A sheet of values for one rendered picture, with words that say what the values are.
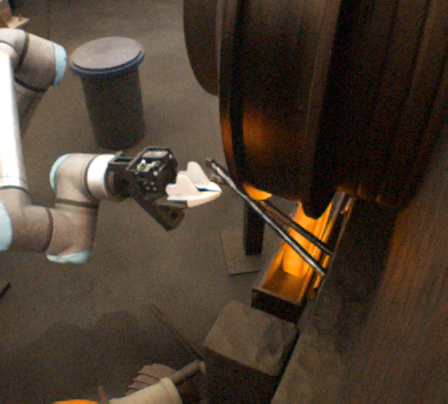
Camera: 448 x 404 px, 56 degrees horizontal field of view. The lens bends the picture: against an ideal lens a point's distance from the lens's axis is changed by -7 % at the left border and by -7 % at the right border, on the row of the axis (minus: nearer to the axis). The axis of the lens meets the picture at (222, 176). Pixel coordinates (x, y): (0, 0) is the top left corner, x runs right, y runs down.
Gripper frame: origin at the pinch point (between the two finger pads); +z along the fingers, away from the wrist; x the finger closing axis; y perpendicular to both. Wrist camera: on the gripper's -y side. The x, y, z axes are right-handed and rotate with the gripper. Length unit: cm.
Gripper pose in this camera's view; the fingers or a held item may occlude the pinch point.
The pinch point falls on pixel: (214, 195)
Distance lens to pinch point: 75.1
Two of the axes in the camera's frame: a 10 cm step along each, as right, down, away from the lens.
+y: -2.8, -7.9, -5.5
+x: 4.4, -6.1, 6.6
